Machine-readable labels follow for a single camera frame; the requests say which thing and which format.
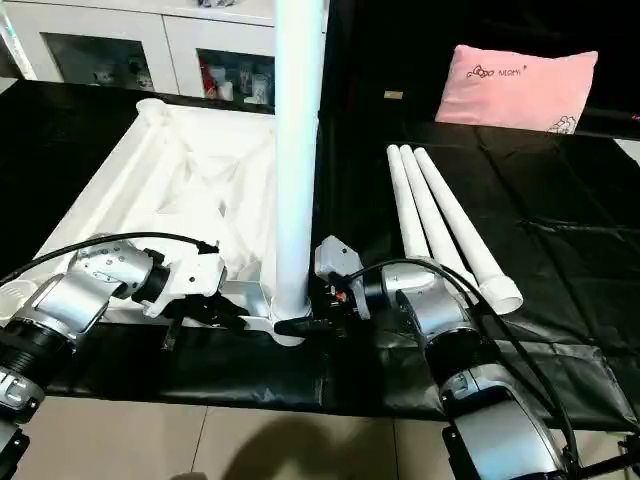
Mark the red bottle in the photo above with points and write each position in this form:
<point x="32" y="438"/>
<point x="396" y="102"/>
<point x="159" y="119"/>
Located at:
<point x="205" y="80"/>

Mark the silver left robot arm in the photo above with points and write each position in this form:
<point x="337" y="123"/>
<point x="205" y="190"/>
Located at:
<point x="70" y="300"/>

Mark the white plastic table top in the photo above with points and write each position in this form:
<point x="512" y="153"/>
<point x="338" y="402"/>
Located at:
<point x="180" y="180"/>

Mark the pink pillow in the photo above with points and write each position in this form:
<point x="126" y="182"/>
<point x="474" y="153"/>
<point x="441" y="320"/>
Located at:
<point x="515" y="90"/>

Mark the dark patterned ornament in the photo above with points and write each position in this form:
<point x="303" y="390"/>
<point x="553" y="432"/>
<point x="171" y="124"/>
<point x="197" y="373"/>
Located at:
<point x="218" y="2"/>

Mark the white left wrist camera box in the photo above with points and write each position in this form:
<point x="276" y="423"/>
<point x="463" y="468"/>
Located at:
<point x="195" y="275"/>

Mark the white plastic table leg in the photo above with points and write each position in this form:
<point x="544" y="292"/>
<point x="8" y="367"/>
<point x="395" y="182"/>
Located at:
<point x="298" y="150"/>
<point x="460" y="220"/>
<point x="425" y="200"/>
<point x="400" y="190"/>

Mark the white glass-door cabinet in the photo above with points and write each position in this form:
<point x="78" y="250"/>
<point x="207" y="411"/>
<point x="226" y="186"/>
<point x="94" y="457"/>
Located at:
<point x="150" y="30"/>

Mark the black tripod stand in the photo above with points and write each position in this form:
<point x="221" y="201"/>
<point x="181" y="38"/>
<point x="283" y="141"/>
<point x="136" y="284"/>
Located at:
<point x="625" y="455"/>

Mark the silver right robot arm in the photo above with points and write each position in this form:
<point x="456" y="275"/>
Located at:
<point x="470" y="370"/>

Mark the black work mat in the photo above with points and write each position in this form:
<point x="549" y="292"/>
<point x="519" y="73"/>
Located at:
<point x="560" y="250"/>

